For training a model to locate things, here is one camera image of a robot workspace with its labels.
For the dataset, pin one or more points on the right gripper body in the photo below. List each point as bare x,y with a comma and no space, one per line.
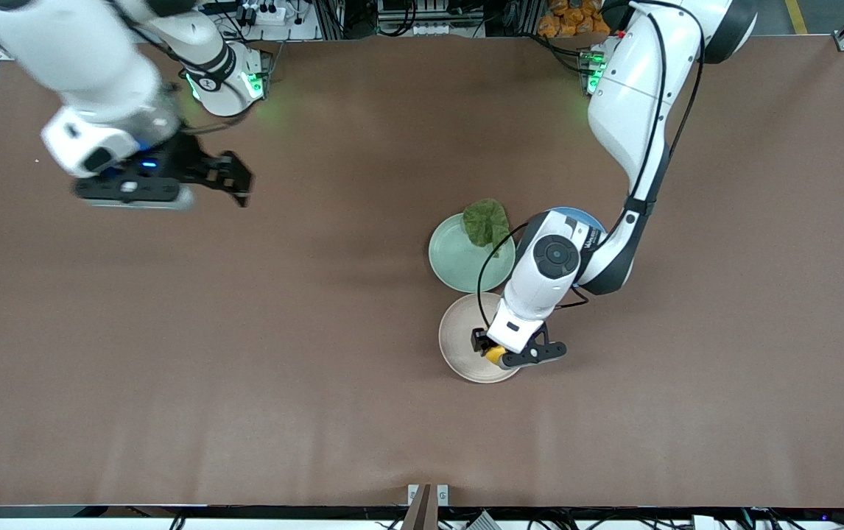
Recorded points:
185,160

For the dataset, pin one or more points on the yellow lemon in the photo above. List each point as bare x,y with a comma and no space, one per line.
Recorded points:
496,356

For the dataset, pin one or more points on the green lettuce leaf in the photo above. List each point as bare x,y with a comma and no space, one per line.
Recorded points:
484,221

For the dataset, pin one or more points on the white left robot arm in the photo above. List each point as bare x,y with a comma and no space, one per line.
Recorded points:
635,96

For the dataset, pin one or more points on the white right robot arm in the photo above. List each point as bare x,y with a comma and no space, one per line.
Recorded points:
83,59

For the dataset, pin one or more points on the beige round plate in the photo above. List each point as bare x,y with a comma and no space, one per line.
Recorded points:
462,338

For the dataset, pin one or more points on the mint green round plate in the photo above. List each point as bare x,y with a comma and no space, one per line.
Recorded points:
459,258

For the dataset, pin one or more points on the blue round plate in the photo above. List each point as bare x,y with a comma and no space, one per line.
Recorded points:
577,217

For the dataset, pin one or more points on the white power strip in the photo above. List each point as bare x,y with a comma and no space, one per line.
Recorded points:
264,12

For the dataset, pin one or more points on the metal table edge bracket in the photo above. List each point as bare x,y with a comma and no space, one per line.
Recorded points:
427,500

